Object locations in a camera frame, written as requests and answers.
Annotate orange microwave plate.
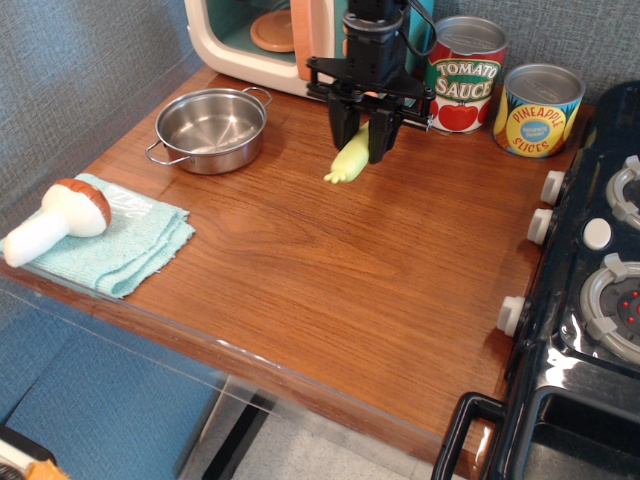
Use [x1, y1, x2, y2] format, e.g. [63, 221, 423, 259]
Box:
[250, 9, 294, 53]

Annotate black toy stove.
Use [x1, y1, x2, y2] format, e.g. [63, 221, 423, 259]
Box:
[432, 81, 639, 479]

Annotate yellow handled metal spoon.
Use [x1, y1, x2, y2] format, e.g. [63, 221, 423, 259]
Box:
[323, 122, 370, 184]

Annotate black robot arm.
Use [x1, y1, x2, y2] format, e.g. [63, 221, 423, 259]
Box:
[307, 1, 437, 163]

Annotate teal toy microwave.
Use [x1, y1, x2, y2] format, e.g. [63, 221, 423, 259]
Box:
[185, 1, 436, 109]

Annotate pineapple slices can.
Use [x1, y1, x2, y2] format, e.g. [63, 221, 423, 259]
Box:
[493, 63, 585, 159]

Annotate plush mushroom toy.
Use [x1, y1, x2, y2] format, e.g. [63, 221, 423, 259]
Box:
[3, 178, 112, 267]

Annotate tomato sauce can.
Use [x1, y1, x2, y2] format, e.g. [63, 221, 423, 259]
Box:
[425, 15, 508, 133]

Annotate light teal folded cloth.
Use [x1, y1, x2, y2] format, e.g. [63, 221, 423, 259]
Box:
[20, 174, 195, 298]

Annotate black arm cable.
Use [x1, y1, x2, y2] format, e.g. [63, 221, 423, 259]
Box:
[399, 0, 439, 59]

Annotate stainless steel pot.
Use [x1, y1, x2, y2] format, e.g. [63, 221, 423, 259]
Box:
[145, 86, 273, 175]

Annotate orange black object corner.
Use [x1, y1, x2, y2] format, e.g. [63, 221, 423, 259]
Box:
[1, 425, 69, 480]

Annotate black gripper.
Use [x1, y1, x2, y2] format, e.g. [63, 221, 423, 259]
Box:
[306, 14, 436, 164]

